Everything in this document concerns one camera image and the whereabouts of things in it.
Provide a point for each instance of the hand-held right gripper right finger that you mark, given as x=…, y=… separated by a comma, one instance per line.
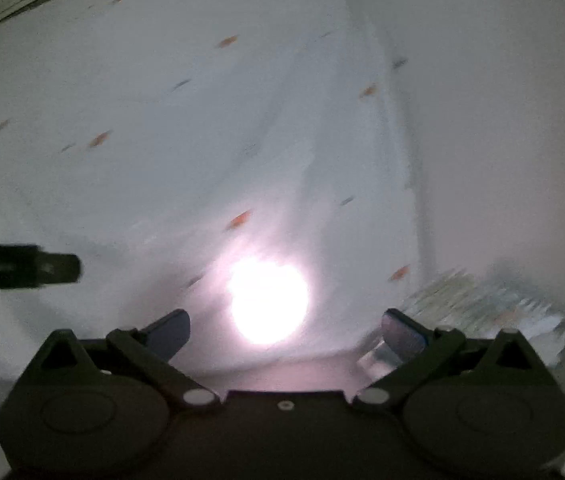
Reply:
x=402, y=332

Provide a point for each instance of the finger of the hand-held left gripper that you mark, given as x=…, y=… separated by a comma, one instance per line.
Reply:
x=12, y=267

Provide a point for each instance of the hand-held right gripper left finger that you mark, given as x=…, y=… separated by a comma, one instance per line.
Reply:
x=170, y=332

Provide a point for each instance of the checked shirt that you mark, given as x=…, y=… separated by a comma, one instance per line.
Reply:
x=482, y=305

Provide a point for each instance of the white carrot print bed sheet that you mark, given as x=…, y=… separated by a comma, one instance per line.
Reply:
x=162, y=135

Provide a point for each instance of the grey mat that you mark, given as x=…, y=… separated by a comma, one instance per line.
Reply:
x=502, y=135

